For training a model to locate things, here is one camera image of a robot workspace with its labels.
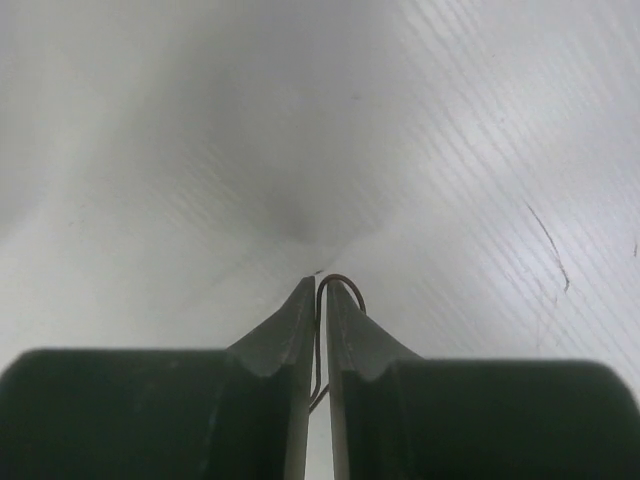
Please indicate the brown yellow wire ball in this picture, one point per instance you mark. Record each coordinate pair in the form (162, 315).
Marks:
(319, 391)

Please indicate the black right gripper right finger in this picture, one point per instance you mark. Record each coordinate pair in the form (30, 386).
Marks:
(396, 415)

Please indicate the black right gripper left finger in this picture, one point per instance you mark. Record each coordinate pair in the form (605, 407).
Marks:
(235, 413)

